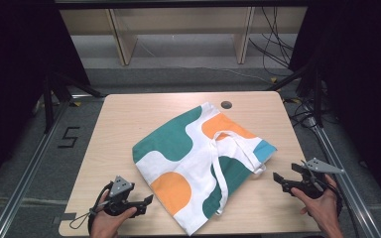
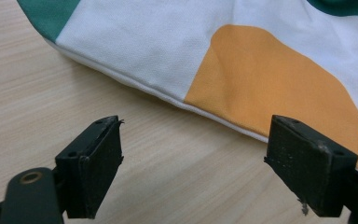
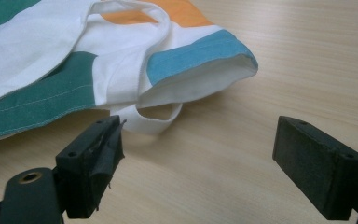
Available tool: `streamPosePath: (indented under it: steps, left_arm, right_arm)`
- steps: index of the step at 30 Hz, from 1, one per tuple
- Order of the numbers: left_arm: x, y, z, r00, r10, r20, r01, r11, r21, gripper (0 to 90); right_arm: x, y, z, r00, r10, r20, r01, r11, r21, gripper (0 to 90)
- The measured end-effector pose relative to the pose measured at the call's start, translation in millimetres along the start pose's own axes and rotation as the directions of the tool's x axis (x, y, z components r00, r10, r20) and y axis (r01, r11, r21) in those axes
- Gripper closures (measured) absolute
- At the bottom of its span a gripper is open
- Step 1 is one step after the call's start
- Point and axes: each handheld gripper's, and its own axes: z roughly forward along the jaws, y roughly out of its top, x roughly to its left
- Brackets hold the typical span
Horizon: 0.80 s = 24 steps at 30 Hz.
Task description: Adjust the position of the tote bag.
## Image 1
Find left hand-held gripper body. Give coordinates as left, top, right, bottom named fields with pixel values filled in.
left=102, top=176, right=147, bottom=217

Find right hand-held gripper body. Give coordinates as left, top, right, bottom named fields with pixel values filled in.
left=289, top=158, right=346, bottom=200

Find white green orange tote bag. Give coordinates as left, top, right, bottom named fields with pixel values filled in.
left=131, top=101, right=278, bottom=237

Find person's right hand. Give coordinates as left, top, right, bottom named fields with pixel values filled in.
left=290, top=174, right=341, bottom=232

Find person's left hand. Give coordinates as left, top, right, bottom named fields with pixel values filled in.
left=89, top=189, right=139, bottom=238

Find black metal stand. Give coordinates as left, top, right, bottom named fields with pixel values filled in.
left=42, top=69, right=104, bottom=134
left=265, top=58, right=325, bottom=129

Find dark curtain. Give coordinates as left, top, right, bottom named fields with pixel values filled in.
left=288, top=0, right=381, bottom=207
left=0, top=0, right=92, bottom=197

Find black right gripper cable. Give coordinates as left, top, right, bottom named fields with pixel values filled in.
left=321, top=179, right=360, bottom=238

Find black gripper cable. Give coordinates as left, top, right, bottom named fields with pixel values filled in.
left=321, top=179, right=360, bottom=238
left=86, top=181, right=114, bottom=237

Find aluminium rail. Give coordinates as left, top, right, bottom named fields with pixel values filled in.
left=305, top=113, right=381, bottom=238
left=0, top=94, right=75, bottom=238

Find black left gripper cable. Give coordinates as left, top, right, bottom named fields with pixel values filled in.
left=86, top=181, right=114, bottom=237

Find grey cord loop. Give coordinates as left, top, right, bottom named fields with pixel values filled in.
left=68, top=209, right=97, bottom=230

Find black cables by rail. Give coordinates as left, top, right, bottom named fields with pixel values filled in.
left=283, top=96, right=323, bottom=129

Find bundle of black floor cables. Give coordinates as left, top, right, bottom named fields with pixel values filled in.
left=247, top=6, right=296, bottom=77

